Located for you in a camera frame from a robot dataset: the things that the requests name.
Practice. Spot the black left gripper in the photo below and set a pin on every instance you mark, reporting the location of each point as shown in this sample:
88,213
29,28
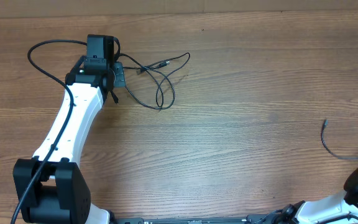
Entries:
120,78

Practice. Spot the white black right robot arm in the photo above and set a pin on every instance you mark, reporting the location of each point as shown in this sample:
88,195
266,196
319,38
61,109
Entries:
339,208

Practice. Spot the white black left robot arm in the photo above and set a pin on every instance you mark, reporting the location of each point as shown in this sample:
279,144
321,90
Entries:
50,186

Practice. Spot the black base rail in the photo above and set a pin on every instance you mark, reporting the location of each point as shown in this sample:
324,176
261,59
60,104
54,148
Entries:
255,218

